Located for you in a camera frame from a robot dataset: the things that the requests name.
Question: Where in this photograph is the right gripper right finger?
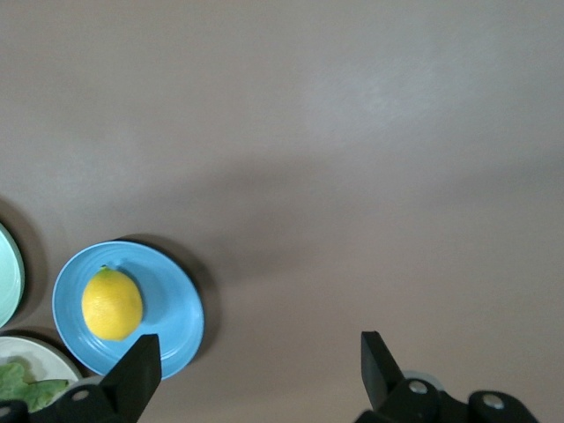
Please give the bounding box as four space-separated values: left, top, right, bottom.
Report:
354 330 468 423

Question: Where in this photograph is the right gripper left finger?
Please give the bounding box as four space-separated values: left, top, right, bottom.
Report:
28 333 162 423

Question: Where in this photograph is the yellow lemon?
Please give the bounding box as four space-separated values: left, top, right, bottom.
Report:
81 265 145 342

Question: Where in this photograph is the green lettuce leaf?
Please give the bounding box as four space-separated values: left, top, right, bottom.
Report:
0 361 70 413

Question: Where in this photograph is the blue plate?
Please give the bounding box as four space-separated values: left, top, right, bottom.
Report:
51 240 206 381

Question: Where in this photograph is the beige pink plate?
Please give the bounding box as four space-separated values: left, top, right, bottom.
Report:
0 336 84 404

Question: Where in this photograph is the pale green plate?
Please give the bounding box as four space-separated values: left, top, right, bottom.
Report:
0 222 26 330

